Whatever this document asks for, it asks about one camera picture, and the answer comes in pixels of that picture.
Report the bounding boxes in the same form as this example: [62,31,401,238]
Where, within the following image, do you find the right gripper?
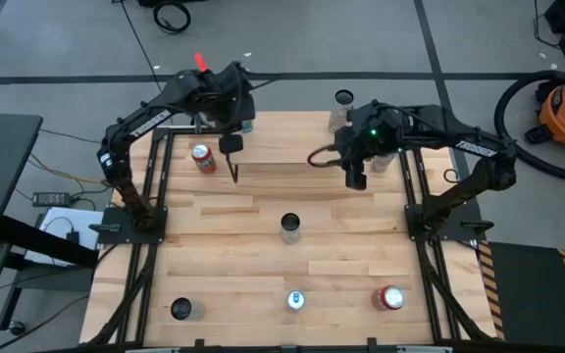
[334,100,404,191]

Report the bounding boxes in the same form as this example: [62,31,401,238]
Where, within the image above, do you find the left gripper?
[211,61,257,155]

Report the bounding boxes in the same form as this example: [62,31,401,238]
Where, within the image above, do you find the Celsius Peach Vibe can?
[279,212,302,245]
[369,152,397,175]

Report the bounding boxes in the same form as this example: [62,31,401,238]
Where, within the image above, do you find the large silver blue can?
[327,88,356,135]

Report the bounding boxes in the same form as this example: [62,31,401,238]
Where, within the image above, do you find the Fanta soda can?
[370,284,406,313]
[190,142,218,176]

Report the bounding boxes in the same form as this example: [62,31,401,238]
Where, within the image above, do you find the silver sugarfree Red Bull can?
[284,288,308,314]

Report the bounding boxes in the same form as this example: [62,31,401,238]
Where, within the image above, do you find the wooden shelf black metal legs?
[226,110,373,185]

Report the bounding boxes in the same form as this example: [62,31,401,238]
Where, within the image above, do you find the white paper sheet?
[24,206,105,269]

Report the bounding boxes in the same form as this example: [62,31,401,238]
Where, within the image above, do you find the black power brick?
[31,191,72,208]

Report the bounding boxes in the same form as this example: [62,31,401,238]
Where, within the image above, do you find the hazard-striped black floor mat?
[478,239,565,350]

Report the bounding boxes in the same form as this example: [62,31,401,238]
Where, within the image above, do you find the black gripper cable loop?
[306,143,345,169]

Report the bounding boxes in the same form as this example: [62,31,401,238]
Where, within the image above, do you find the black aluminium rig frame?
[66,125,509,353]

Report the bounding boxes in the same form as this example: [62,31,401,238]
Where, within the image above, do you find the black cable coil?
[152,0,193,35]

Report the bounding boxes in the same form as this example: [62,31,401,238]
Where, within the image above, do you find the black floor cable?
[113,0,164,94]

